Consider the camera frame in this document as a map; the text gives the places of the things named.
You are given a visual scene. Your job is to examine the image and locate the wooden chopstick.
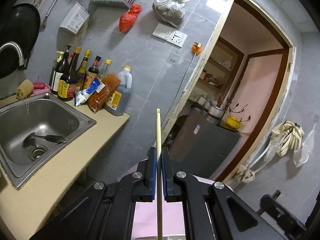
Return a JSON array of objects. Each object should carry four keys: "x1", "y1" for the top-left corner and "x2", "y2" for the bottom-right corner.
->
[{"x1": 156, "y1": 108, "x2": 163, "y2": 240}]

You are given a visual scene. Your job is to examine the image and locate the pink floral table cloth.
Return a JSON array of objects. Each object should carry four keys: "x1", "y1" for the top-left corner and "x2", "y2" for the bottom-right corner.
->
[{"x1": 117, "y1": 167, "x2": 235, "y2": 240}]

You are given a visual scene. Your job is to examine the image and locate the grey refrigerator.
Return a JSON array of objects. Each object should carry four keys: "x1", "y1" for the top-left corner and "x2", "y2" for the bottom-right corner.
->
[{"x1": 169, "y1": 108, "x2": 240, "y2": 178}]

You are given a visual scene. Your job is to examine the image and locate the clear hanging plastic bag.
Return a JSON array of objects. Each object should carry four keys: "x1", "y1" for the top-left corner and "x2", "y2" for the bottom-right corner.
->
[{"x1": 293, "y1": 122, "x2": 317, "y2": 167}]

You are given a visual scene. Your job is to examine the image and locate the black sink brush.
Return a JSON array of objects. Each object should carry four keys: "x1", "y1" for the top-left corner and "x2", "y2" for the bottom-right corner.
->
[{"x1": 22, "y1": 132, "x2": 68, "y2": 147}]

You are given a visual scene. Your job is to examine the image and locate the yellow pot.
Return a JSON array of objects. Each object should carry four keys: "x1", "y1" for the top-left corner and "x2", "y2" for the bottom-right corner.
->
[{"x1": 225, "y1": 115, "x2": 241, "y2": 129}]

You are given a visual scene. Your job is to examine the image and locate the steel pot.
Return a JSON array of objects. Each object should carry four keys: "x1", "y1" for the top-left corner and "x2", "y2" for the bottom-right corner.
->
[{"x1": 208, "y1": 106, "x2": 226, "y2": 119}]

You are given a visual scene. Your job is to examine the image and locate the large oil jug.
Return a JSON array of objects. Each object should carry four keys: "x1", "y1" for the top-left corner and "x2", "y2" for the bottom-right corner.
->
[{"x1": 104, "y1": 65, "x2": 132, "y2": 116}]

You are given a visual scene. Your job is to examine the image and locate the stainless steel sink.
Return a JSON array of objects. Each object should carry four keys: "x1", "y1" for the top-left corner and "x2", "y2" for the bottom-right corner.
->
[{"x1": 1, "y1": 93, "x2": 97, "y2": 190}]

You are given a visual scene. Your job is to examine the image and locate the blue white packet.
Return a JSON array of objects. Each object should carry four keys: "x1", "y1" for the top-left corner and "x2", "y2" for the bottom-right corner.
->
[{"x1": 74, "y1": 77, "x2": 105, "y2": 106}]

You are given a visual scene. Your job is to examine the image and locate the dark soy sauce bottle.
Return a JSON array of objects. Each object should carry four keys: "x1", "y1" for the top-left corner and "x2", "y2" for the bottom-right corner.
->
[{"x1": 57, "y1": 47, "x2": 82, "y2": 101}]

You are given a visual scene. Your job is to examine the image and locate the orange spice bag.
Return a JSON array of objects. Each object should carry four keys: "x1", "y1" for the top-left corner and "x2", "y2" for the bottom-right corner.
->
[{"x1": 87, "y1": 74, "x2": 121, "y2": 113}]

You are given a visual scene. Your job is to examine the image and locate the red cap sauce bottle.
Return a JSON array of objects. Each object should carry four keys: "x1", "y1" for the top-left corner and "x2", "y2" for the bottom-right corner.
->
[{"x1": 83, "y1": 56, "x2": 101, "y2": 89}]

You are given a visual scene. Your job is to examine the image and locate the loofah sponge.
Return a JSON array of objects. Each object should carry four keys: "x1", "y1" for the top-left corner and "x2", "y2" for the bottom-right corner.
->
[{"x1": 16, "y1": 79, "x2": 34, "y2": 100}]

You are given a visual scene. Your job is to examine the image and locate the dark vinegar bottle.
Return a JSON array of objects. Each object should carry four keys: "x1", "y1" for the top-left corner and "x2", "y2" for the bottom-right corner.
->
[{"x1": 50, "y1": 45, "x2": 72, "y2": 95}]

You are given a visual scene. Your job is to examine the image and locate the chrome faucet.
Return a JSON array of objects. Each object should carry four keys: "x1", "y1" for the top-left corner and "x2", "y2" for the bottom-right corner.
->
[{"x1": 0, "y1": 41, "x2": 26, "y2": 67}]

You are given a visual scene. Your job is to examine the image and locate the red plastic bag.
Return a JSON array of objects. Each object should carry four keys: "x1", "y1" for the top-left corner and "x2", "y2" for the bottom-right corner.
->
[{"x1": 119, "y1": 4, "x2": 142, "y2": 33}]

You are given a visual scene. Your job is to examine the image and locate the clear bag of dried goods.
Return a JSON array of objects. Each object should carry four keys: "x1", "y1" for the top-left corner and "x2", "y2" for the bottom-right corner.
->
[{"x1": 152, "y1": 0, "x2": 191, "y2": 28}]

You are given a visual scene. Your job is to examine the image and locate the black wok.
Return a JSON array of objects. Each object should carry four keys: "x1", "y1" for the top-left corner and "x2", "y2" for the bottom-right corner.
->
[{"x1": 1, "y1": 3, "x2": 40, "y2": 78}]

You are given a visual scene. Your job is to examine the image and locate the orange wall hook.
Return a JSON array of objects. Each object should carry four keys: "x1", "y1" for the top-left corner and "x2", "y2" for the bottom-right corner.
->
[{"x1": 191, "y1": 42, "x2": 202, "y2": 55}]

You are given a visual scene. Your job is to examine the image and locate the white wall socket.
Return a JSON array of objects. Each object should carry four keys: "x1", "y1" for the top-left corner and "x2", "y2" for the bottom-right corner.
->
[{"x1": 152, "y1": 23, "x2": 188, "y2": 48}]

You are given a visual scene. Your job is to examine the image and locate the white wall box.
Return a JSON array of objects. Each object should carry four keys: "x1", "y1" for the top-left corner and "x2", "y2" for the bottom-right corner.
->
[{"x1": 60, "y1": 2, "x2": 90, "y2": 34}]

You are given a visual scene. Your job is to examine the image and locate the grey wall shelf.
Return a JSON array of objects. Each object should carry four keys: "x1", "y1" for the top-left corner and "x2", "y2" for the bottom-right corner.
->
[{"x1": 91, "y1": 0, "x2": 136, "y2": 9}]

